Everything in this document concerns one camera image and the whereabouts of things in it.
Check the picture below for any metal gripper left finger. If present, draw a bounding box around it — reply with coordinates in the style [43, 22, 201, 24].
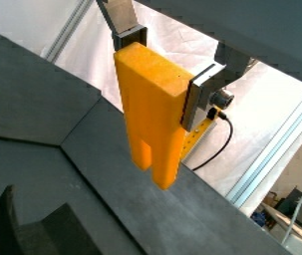
[97, 0, 149, 51]

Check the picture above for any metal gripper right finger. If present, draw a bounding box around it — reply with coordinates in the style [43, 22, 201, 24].
[181, 43, 257, 131]

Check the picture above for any yellow double-square peg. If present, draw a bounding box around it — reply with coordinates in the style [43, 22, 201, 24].
[114, 43, 193, 189]

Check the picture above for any black curved regrasp stand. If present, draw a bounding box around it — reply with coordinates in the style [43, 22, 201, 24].
[0, 185, 103, 255]

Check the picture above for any black cable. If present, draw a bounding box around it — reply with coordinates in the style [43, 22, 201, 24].
[190, 111, 236, 172]

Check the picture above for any yellow perforated bracket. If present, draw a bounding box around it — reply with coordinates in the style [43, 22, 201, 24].
[181, 107, 221, 162]

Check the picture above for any aluminium frame rail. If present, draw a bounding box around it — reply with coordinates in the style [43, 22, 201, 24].
[225, 99, 302, 214]

